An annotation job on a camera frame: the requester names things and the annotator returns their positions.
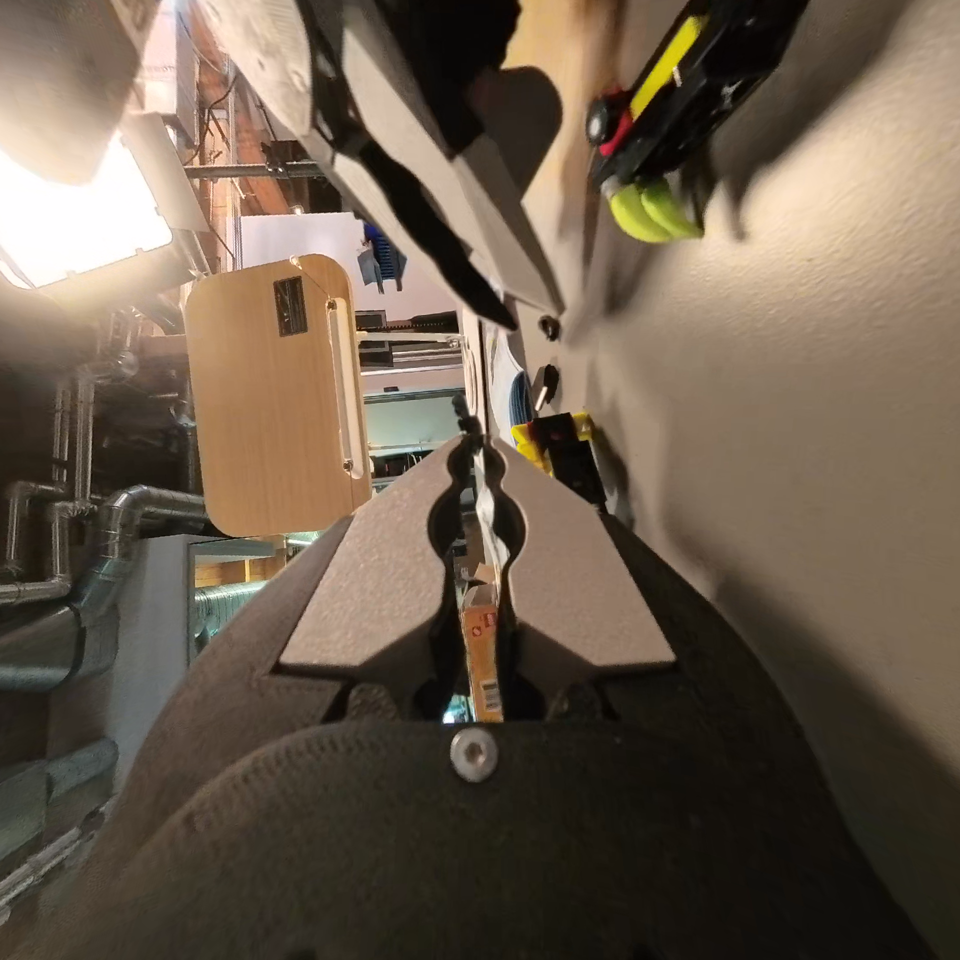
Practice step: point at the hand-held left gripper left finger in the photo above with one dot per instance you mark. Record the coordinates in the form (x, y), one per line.
(360, 600)

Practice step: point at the tiny black toy brick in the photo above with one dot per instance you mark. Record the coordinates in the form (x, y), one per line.
(550, 328)

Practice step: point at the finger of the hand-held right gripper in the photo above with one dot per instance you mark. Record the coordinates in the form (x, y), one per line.
(390, 112)
(262, 45)

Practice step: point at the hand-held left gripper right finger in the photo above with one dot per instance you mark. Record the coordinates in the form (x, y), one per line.
(592, 600)

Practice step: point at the wooden book stand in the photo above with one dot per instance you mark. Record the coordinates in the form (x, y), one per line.
(270, 420)

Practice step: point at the red yellow toy brick arm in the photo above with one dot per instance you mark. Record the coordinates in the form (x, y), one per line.
(570, 450)

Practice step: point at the studio light panel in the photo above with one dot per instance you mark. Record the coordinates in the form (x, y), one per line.
(75, 217)

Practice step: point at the black toy brick green claws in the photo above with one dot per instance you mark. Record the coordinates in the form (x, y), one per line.
(697, 90)

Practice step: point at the metal air duct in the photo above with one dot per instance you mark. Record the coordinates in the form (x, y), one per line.
(112, 540)

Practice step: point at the small black toy brick pin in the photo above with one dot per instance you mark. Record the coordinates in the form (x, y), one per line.
(466, 424)

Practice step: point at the open cardboard box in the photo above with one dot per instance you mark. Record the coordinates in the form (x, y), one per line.
(484, 645)

